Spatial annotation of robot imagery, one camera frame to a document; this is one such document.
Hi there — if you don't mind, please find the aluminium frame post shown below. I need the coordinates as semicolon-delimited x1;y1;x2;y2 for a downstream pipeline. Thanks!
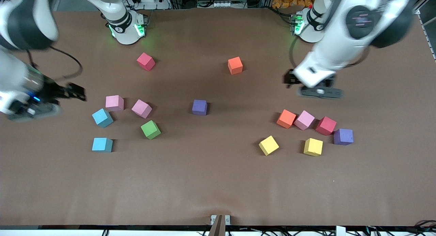
412;0;436;15

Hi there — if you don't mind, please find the green foam cube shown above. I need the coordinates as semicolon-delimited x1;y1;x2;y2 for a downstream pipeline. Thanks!
141;120;161;140

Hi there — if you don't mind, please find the purple foam cube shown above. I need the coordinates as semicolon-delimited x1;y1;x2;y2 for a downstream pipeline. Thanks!
192;99;208;116
333;128;354;146

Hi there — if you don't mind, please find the orange foam cube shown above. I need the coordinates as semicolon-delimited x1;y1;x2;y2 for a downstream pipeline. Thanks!
276;109;297;129
228;57;244;75

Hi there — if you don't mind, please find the pink foam cube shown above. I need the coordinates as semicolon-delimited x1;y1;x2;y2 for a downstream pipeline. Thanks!
131;99;153;119
105;95;124;111
294;110;316;131

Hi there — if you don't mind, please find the blue foam cube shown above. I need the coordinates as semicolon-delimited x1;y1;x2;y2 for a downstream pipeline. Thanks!
92;138;113;153
92;108;114;128

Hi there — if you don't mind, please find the aluminium side rail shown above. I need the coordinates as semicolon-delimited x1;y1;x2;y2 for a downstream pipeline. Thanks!
418;15;436;61

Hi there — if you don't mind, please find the red foam cube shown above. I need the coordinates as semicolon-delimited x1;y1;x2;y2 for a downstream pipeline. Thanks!
315;116;337;136
137;52;156;72

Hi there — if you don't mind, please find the metal table edge bracket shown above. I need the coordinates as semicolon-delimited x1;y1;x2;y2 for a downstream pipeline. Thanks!
208;215;231;236

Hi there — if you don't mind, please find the yellow foam cube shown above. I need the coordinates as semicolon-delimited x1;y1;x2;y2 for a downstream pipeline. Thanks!
303;138;323;157
259;135;280;156

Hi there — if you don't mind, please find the large table cover mat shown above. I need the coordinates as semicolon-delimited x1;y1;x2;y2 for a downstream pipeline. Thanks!
0;8;436;227

